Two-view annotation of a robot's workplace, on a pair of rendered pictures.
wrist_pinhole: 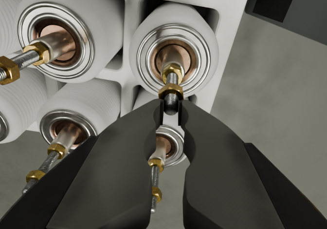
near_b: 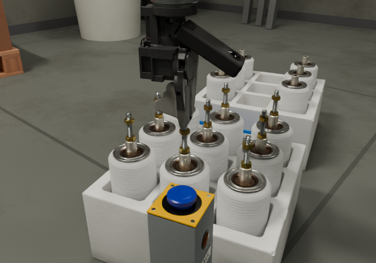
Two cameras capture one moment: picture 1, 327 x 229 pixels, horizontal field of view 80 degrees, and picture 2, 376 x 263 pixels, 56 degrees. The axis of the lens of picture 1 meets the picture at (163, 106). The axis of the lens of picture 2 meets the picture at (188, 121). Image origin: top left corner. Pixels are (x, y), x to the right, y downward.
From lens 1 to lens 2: 0.58 m
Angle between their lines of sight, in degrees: 57
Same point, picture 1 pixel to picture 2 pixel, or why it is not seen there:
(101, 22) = (211, 154)
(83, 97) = (174, 142)
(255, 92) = not seen: outside the picture
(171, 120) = (147, 161)
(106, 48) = (198, 151)
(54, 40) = (209, 133)
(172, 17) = (206, 169)
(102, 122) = (158, 141)
